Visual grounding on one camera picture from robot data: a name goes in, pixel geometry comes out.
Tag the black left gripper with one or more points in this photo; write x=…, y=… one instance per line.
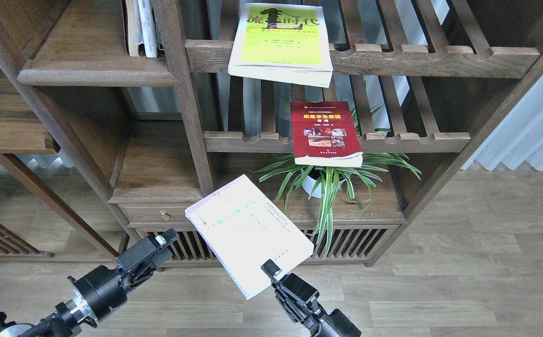
x=102, y=291

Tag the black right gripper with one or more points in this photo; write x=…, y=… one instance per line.
x=300, y=301

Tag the white lavender cover book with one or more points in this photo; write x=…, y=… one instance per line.
x=245, y=229

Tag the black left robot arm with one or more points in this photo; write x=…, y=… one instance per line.
x=58, y=324

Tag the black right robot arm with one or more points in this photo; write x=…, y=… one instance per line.
x=300, y=301

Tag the brass drawer knob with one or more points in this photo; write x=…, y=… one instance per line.
x=164, y=215

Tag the green spider plant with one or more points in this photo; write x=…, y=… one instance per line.
x=360, y=183

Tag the white plant pot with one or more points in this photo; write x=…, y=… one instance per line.
x=310, y=179

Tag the red cover book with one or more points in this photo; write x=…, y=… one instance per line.
x=324, y=135

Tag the dark wooden bookshelf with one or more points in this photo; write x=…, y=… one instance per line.
x=153, y=135

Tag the upright white book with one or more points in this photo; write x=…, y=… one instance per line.
x=150, y=41

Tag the yellow green cover book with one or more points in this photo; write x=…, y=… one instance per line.
x=282, y=43

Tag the upright beige book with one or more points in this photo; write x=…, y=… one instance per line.
x=133, y=36

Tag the upright dark green book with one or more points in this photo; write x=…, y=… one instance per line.
x=160, y=41

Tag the white pleated curtain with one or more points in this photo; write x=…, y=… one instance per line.
x=518, y=139

